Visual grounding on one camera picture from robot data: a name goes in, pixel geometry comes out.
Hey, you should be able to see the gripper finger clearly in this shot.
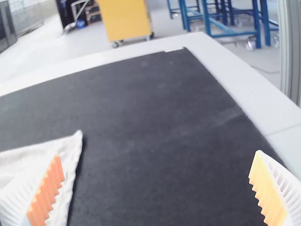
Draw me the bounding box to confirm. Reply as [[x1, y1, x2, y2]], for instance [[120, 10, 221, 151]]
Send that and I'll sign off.
[[248, 149, 301, 226], [0, 154, 66, 226]]

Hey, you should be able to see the pale towel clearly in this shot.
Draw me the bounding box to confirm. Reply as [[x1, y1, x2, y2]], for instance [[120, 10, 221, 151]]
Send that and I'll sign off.
[[0, 129, 84, 226]]

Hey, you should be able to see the black mat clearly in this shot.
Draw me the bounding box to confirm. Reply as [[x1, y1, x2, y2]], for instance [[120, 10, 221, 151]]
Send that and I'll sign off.
[[0, 47, 294, 226]]

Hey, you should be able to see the grey metal cabinet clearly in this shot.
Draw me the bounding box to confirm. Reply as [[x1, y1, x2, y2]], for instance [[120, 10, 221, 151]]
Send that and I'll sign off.
[[0, 0, 18, 54]]

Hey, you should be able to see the yellow wheeled cabinet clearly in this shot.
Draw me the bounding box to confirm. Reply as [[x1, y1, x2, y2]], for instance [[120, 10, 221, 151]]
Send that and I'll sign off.
[[97, 0, 155, 48]]

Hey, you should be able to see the aluminium frame post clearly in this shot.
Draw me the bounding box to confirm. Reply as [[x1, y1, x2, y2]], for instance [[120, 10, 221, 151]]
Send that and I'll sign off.
[[277, 0, 301, 106]]

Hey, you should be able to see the blue metal frame trolley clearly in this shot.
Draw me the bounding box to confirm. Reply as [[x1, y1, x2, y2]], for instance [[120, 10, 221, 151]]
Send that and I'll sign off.
[[166, 0, 236, 32], [202, 0, 280, 51]]

